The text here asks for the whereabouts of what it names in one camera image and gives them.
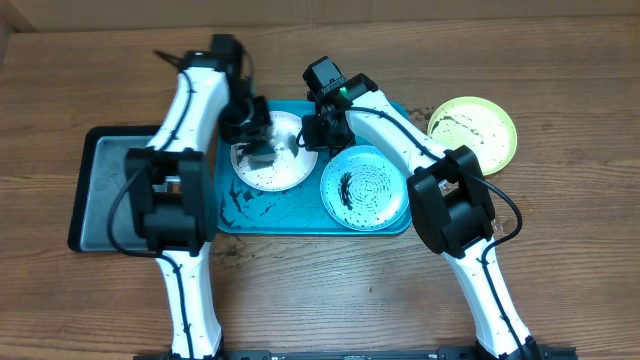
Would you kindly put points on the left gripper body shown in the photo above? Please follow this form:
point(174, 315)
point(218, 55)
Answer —
point(241, 120)

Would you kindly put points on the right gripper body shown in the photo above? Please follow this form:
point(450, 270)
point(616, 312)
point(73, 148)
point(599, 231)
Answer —
point(322, 136)

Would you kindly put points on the dark cleaning sponge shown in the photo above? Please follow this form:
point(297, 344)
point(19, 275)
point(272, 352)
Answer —
point(258, 154)

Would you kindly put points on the pink speckled plate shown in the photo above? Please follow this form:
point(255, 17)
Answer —
point(288, 167)

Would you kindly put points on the yellow speckled plate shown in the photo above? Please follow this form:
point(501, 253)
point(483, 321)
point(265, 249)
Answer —
point(479, 124)

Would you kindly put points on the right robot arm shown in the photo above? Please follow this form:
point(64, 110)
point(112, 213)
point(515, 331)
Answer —
point(449, 199)

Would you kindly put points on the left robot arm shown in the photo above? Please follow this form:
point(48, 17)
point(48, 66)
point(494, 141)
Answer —
point(167, 209)

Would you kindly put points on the teal plastic serving tray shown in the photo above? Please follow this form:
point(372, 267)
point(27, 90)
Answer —
point(296, 211)

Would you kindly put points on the black rectangular water tray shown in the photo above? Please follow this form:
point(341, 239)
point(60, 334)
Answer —
point(101, 176)

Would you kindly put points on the light blue speckled plate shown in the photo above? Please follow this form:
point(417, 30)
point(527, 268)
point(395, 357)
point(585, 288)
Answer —
point(364, 192)

